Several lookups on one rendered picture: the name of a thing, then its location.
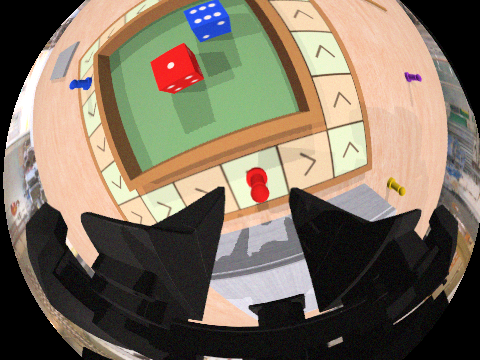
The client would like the red pawn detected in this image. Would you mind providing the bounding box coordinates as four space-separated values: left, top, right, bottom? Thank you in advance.
247 167 269 203

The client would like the blue pawn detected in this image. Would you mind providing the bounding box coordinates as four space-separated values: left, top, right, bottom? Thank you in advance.
69 77 92 91

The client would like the blue die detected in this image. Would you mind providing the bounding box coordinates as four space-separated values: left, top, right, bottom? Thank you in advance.
184 0 231 43

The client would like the red die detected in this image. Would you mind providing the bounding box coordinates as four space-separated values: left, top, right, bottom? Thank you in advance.
151 43 204 93

